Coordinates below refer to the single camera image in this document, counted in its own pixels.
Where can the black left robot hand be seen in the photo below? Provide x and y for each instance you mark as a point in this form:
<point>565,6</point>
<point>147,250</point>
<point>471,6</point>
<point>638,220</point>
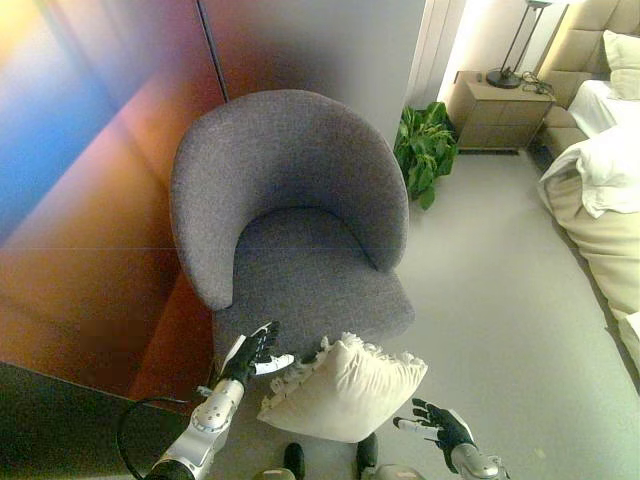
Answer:
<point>252,351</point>

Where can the black robot foot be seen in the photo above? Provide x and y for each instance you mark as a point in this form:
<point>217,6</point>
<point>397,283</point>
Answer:
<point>294,459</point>
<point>368,451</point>

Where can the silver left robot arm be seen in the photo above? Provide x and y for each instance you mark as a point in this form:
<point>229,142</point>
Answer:
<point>200,432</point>

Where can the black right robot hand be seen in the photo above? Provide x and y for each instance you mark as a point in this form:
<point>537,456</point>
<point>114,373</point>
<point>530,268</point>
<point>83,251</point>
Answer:
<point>447,426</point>

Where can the dark wooden desk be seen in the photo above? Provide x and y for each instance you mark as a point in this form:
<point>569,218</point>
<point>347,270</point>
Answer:
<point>65,425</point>

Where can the grey fabric tub armchair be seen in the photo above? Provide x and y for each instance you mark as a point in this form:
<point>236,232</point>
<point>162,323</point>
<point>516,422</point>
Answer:
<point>295,210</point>

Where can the silver right robot leg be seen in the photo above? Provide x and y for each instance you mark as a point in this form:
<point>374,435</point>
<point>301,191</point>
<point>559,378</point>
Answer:
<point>395,471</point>

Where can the cream bed pillow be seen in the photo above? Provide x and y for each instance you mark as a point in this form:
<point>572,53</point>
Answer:
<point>622,60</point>

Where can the black right robot foot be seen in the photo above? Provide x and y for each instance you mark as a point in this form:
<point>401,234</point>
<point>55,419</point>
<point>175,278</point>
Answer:
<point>368,451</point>

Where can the silver left robot leg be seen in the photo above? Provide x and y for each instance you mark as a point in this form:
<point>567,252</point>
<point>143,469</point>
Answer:
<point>272,473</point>

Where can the black left robot foot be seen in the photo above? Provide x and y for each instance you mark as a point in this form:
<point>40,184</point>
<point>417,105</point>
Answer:
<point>294,459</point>

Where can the bed with cream duvet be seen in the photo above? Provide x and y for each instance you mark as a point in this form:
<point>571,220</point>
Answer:
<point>597,200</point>

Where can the black floor lamp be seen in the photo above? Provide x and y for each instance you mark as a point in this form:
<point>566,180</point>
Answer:
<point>520,45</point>

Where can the beige wooden nightstand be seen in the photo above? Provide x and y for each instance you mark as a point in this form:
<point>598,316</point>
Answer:
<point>497,112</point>

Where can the green potted plant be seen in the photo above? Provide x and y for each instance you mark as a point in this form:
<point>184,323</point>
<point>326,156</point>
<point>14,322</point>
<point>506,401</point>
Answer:
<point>426,145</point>

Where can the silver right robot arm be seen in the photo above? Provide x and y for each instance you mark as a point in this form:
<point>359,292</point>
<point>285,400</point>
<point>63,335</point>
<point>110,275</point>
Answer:
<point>477,462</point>

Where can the cream fringed pillow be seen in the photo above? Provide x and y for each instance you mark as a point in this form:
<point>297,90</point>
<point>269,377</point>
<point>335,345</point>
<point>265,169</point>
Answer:
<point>345,392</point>

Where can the silver robot leg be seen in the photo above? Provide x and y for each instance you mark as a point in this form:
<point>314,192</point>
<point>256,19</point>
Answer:
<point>272,473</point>
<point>395,471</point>

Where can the beige padded headboard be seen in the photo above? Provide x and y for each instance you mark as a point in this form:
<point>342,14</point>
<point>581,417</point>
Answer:
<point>575,55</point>

